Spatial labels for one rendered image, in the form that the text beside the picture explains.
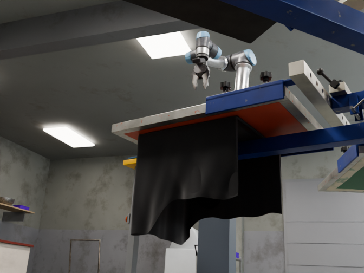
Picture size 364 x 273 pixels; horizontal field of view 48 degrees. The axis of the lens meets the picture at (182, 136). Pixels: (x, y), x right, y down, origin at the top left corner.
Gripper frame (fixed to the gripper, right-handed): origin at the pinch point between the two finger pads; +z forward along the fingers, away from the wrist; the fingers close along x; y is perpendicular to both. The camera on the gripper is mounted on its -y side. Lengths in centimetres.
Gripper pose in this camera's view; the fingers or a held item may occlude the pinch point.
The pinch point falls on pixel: (199, 86)
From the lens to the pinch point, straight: 226.5
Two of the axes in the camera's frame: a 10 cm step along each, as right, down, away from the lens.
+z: -0.5, 9.4, -3.4
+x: -9.4, 0.7, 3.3
